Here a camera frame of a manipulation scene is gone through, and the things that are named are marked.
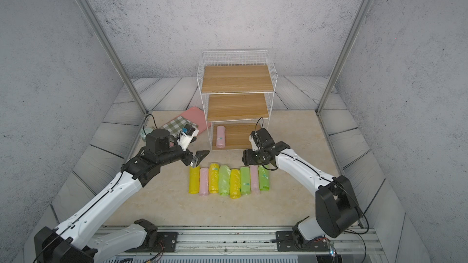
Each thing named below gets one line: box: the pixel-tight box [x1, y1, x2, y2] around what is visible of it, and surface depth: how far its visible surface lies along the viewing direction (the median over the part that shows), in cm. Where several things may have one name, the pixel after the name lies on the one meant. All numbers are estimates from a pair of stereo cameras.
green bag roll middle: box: [240, 166, 252, 195], surface depth 88 cm
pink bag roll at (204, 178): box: [199, 167, 210, 197], surface depth 88 cm
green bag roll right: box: [257, 164, 270, 191], surface depth 89 cm
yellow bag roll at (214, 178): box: [208, 162, 220, 194], surface depth 89 cm
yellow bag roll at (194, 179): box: [188, 165, 201, 195], surface depth 90 cm
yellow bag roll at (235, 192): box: [229, 168, 242, 200], surface depth 86 cm
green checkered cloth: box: [158, 115, 199, 137], surface depth 117 cm
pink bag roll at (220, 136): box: [216, 125, 227, 148], surface depth 104 cm
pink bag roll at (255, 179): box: [249, 164, 261, 195], surface depth 89 cm
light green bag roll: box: [218, 164, 231, 197], surface depth 88 cm
